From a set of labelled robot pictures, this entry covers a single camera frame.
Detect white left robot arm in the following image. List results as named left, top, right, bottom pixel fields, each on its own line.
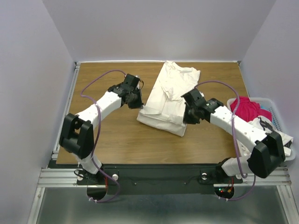
left=59, top=71, right=200, bottom=184

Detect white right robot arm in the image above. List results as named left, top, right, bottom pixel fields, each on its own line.
left=182, top=89, right=285, bottom=182

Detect red t shirt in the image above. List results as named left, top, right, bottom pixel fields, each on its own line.
left=235, top=96, right=272, bottom=122

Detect white printed t shirt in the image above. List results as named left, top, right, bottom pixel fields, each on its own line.
left=238, top=116, right=294, bottom=159

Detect electronics board with leds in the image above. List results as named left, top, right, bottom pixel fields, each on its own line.
left=214, top=186, right=235, bottom=196

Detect white plastic laundry basket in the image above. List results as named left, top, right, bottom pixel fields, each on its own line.
left=227, top=97, right=297, bottom=164

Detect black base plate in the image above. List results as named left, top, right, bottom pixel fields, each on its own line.
left=48, top=163, right=243, bottom=196

